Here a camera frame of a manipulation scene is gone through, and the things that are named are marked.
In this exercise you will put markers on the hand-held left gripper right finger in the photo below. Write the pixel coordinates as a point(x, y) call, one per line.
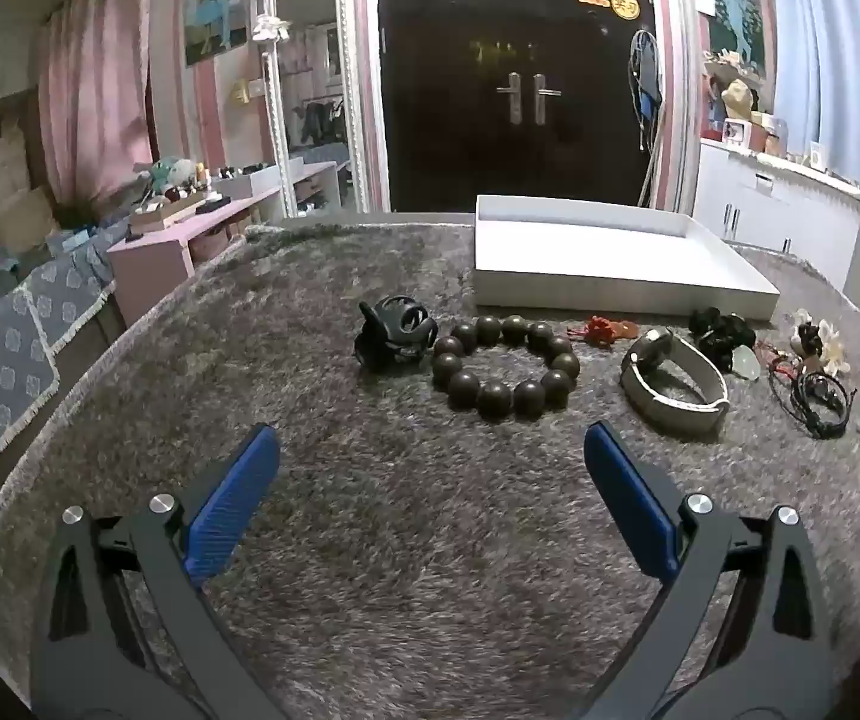
point(625, 495)

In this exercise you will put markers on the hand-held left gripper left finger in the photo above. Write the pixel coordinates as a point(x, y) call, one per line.
point(235, 495)

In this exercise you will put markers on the white flower hair clip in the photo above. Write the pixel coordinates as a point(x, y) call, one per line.
point(835, 349)

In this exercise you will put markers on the watch with white band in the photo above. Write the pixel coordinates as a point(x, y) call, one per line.
point(651, 349)

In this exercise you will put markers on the orange gourd pendant red knot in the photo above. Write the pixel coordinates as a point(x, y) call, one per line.
point(599, 328)

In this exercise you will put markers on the black scrunchie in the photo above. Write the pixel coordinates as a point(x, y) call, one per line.
point(722, 334)

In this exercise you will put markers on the white shallow tray box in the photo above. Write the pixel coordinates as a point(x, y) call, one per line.
point(587, 285)

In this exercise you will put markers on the grey shaggy rug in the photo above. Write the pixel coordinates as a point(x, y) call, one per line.
point(400, 540)

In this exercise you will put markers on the pink low shelf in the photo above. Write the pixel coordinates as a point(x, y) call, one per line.
point(152, 262)

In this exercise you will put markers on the white cabinet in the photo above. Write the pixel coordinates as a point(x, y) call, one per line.
point(775, 210)

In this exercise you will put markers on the white storage box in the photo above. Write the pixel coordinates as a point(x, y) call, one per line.
point(246, 181)

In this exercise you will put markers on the stuffed toy on shelf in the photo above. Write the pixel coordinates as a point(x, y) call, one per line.
point(167, 176)

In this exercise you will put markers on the small white photo box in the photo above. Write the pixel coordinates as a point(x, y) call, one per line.
point(736, 133)

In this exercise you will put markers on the beige plush toy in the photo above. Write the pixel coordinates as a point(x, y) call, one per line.
point(739, 99)

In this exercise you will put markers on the blue curtain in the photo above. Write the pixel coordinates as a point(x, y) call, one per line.
point(835, 52)

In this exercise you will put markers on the stacked cardboard boxes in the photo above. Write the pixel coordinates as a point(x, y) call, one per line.
point(3, 172)

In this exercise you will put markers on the pink curtain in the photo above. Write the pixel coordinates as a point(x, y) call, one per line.
point(93, 90)

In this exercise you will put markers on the dark double door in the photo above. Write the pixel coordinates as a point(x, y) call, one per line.
point(460, 90)

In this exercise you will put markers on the white framed standing mirror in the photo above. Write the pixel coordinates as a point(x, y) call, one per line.
point(310, 52)

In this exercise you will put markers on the white bow on mirror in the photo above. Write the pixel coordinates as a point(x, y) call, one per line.
point(271, 28)

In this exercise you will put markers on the yellow round door sticker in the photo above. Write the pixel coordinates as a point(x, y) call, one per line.
point(625, 4)

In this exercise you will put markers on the yellow wall switch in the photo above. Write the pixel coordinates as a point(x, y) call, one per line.
point(239, 91)

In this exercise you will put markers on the green blue wall picture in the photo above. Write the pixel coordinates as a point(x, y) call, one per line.
point(730, 7)

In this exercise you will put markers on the blue figure wall poster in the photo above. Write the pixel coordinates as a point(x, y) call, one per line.
point(212, 7)

